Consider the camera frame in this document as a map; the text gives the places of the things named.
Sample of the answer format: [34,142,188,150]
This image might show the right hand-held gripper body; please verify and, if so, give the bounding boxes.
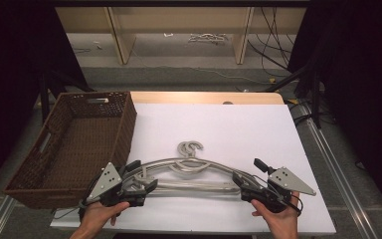
[242,166,316,214]

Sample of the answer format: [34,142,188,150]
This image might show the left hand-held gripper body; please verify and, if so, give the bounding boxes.
[79,161,146,208]

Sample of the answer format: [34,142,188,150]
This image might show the silver plastic clothes hanger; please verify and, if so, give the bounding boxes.
[125,140,258,195]
[130,141,243,196]

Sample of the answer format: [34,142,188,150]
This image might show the brown wicker basket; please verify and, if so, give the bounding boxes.
[3,91,138,210]

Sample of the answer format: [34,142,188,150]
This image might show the person's left hand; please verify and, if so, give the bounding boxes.
[79,200,131,233]

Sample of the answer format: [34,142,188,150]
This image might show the person's right hand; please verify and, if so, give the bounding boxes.
[251,190,301,232]

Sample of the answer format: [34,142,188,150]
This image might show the white table mat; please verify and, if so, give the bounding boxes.
[50,103,337,235]

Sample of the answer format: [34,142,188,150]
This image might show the wooden table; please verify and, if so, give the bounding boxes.
[129,92,286,106]

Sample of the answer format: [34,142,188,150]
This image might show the black metal stand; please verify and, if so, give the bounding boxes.
[264,61,323,129]
[39,69,96,124]

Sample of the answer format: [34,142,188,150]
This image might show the white clutter on floor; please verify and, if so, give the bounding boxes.
[187,32,230,45]

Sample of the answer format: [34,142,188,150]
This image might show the beige wooden shelf unit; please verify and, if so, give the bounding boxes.
[55,6,307,66]

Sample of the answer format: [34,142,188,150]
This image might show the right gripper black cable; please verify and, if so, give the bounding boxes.
[289,193,304,214]

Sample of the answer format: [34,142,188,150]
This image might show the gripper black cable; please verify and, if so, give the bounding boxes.
[52,202,88,221]
[289,193,304,214]

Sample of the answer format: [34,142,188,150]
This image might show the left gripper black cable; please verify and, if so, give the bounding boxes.
[52,202,88,221]

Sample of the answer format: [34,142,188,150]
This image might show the black floor cables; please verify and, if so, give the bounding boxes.
[247,6,296,78]

